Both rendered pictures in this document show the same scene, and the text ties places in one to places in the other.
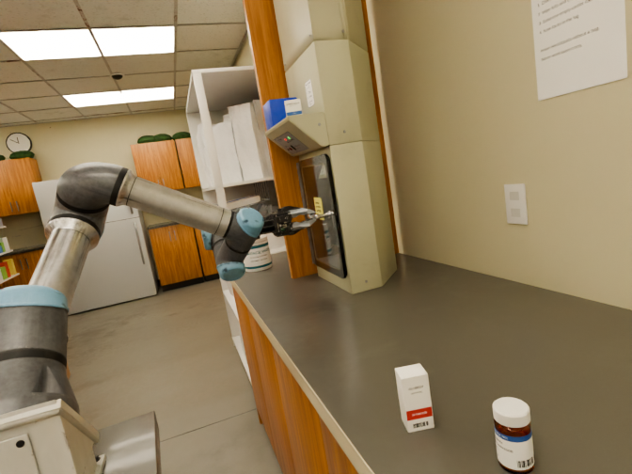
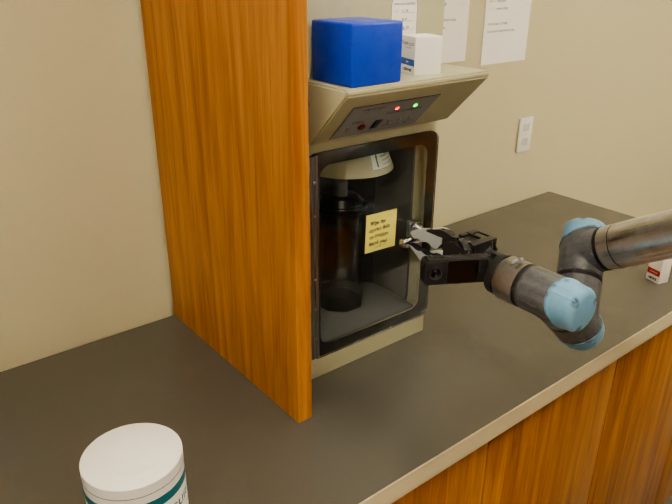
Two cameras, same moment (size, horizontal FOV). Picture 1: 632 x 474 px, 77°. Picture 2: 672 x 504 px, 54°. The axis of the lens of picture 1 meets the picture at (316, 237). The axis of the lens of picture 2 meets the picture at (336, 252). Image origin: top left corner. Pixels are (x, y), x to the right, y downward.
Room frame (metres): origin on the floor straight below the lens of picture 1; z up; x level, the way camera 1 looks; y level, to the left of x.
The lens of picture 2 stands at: (1.84, 1.02, 1.68)
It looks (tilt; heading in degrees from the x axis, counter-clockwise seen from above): 24 degrees down; 250
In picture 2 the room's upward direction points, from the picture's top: straight up
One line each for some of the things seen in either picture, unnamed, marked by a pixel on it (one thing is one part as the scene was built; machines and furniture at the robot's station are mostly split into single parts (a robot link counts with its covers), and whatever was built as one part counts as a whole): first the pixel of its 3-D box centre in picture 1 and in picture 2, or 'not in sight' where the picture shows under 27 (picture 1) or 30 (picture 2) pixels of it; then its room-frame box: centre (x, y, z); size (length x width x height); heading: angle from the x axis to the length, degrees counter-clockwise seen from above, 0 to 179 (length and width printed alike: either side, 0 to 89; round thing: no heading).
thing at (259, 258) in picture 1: (256, 253); (138, 496); (1.86, 0.29, 1.02); 0.13 x 0.13 x 0.15
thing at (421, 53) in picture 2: (293, 110); (421, 54); (1.32, 0.01, 1.54); 0.05 x 0.05 x 0.06; 2
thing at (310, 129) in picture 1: (293, 138); (398, 105); (1.36, 0.02, 1.46); 0.32 x 0.12 x 0.10; 18
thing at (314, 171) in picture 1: (320, 215); (374, 244); (1.38, -0.03, 1.19); 0.30 x 0.01 x 0.40; 18
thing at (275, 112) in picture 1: (281, 114); (356, 50); (1.45, 0.05, 1.56); 0.10 x 0.10 x 0.09; 18
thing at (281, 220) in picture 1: (272, 225); (479, 262); (1.24, 0.13, 1.20); 0.12 x 0.09 x 0.08; 107
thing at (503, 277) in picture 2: not in sight; (513, 278); (1.23, 0.21, 1.20); 0.08 x 0.05 x 0.08; 17
